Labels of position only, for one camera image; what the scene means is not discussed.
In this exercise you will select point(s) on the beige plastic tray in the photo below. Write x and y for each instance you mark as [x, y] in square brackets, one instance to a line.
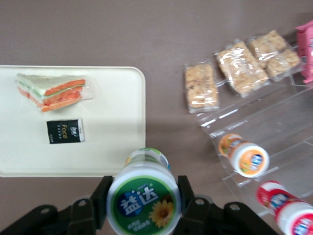
[110, 117]

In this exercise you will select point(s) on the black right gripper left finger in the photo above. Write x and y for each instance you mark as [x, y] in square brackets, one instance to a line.
[97, 203]

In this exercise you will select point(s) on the wrapped triangle sandwich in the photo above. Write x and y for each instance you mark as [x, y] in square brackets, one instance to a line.
[56, 91]

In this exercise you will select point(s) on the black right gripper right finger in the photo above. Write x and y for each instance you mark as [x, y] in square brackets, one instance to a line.
[189, 198]

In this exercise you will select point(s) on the clear acrylic gum stand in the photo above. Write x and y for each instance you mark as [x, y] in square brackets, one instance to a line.
[288, 137]

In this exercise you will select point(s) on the black tissue pack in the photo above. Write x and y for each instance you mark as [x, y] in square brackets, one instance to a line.
[64, 131]

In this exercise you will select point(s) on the red lid gum bottle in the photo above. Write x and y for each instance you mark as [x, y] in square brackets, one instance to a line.
[286, 210]

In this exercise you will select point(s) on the wrapped rice cracker bar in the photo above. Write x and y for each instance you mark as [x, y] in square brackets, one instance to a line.
[201, 86]
[242, 69]
[271, 51]

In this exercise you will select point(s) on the orange lid gum bottle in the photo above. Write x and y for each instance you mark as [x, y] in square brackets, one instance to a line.
[247, 156]

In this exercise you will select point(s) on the pink snack pack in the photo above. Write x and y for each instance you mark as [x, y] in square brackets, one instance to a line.
[306, 49]

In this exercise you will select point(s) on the clear acrylic snack stand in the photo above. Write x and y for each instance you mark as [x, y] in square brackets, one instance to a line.
[244, 110]

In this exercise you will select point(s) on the green lid gum bottle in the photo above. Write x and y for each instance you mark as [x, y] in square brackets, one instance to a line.
[144, 193]

